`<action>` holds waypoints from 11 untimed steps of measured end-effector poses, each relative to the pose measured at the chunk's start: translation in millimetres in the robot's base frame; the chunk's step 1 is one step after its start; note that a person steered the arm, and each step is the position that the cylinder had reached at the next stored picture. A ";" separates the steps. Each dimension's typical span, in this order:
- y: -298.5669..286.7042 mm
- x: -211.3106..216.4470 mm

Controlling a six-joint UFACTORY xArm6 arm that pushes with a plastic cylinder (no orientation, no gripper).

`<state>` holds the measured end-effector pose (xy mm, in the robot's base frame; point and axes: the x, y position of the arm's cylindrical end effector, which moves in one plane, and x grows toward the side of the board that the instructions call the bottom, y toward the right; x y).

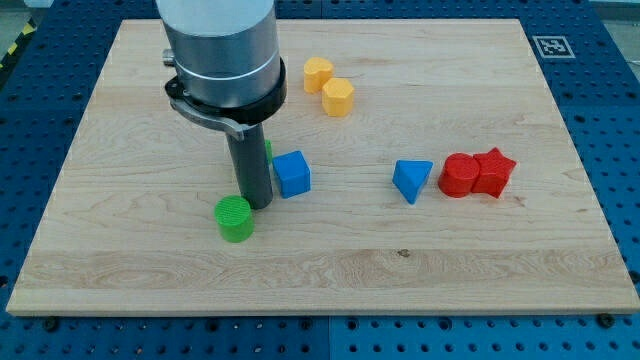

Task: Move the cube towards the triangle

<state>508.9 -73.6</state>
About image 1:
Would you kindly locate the red star block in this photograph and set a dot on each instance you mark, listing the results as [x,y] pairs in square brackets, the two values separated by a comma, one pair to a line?
[495,170]

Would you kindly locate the green cylinder block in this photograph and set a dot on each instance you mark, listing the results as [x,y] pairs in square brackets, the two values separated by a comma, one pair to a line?
[233,216]

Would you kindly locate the blue triangle block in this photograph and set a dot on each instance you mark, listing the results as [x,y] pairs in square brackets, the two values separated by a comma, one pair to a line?
[410,176]

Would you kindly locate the light wooden board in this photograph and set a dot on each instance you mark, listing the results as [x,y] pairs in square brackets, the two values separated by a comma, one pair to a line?
[129,227]

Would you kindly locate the red cylinder block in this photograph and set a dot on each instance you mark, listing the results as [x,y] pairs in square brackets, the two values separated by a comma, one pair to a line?
[459,174]

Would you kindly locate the yellow heart block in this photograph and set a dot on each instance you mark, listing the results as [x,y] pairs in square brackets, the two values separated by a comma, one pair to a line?
[317,71]

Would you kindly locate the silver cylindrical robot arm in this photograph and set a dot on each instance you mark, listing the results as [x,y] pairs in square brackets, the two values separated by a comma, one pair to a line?
[219,24]

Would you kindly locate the green block behind rod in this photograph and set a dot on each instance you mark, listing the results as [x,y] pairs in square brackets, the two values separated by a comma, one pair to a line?
[269,152]

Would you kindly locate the black flange with metal bracket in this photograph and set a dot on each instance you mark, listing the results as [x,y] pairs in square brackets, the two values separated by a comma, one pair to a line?
[232,91]

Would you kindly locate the white fiducial marker tag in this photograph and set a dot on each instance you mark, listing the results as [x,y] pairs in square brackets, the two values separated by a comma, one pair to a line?
[553,47]

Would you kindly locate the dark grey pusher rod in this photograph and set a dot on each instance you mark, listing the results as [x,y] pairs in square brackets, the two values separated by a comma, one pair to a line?
[251,167]

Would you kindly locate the blue cube block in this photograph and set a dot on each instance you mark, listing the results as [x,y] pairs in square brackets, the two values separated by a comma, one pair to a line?
[293,174]

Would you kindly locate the yellow hexagon block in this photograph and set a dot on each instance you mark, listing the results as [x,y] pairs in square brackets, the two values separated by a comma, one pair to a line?
[338,97]

